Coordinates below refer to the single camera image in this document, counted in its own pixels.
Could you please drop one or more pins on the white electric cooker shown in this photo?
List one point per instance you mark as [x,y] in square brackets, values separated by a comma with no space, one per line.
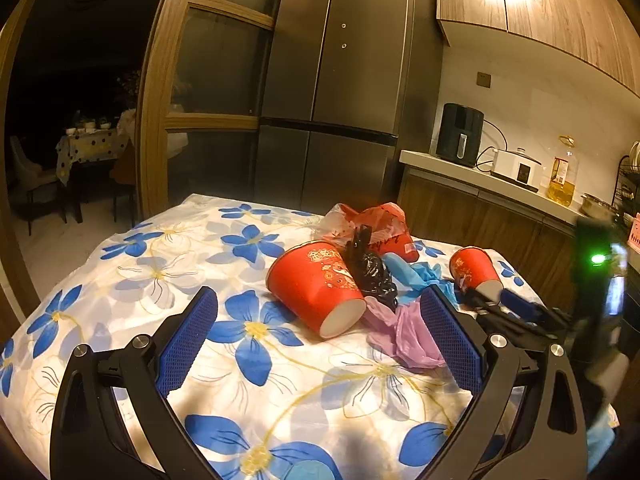
[515,167]

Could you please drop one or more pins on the purple plastic bag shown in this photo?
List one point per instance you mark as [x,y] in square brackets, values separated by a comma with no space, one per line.
[410,340]

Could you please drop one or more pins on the red plastic bag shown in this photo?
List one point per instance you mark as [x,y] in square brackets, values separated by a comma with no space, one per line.
[380,230]

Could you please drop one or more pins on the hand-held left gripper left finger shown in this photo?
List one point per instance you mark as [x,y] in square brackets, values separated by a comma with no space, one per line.
[190,335]

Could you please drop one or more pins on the blue floral blanket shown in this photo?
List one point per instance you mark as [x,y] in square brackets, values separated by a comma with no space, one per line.
[150,260]

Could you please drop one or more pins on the dining table with dotted cloth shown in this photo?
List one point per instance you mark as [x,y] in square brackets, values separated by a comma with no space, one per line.
[87,147]

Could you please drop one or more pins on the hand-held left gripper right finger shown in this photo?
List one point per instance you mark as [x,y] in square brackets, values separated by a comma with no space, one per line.
[450,340]

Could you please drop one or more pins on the wooden wall cabinet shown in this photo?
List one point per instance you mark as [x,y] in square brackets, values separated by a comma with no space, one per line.
[550,10]

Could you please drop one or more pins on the person's right hand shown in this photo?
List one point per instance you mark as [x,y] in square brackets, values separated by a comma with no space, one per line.
[602,435]

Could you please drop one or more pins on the person's left hand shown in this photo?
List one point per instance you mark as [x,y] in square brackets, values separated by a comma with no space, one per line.
[307,472]

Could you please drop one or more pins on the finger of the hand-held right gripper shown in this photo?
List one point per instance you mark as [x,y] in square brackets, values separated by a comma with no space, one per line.
[510,324]
[515,300]

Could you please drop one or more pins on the pink utensil holder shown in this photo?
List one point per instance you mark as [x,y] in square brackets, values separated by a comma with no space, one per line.
[634,232]

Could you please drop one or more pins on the cooking oil bottle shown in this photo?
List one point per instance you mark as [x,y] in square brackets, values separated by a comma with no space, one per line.
[562,180]

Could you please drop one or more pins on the wooden framed glass door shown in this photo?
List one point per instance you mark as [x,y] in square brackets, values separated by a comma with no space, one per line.
[210,121]

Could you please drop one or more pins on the kitchen counter with wooden cabinets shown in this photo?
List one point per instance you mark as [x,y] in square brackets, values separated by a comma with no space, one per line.
[450,195]

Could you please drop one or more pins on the black air fryer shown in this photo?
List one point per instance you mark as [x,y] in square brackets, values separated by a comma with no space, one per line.
[457,135]

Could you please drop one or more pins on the red paper cup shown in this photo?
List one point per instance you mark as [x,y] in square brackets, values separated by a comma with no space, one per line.
[310,285]
[472,270]

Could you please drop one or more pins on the dining chair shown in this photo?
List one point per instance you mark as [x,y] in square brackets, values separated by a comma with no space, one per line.
[30,175]

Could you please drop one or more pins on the blue disposable glove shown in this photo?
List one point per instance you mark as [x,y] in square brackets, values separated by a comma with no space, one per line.
[412,275]

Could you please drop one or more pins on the steel basin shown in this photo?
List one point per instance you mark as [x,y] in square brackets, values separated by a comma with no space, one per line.
[597,205]

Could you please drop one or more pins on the white plate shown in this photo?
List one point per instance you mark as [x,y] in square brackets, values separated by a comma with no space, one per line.
[636,152]

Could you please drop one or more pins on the grey refrigerator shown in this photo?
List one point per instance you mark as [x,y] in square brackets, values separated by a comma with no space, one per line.
[325,85]

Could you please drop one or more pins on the dark wall socket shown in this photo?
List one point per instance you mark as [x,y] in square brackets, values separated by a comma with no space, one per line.
[483,79]

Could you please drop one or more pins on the black dish rack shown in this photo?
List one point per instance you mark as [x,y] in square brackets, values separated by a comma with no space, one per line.
[627,180]

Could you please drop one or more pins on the black plastic bag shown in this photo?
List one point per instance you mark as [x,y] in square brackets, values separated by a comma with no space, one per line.
[372,270]

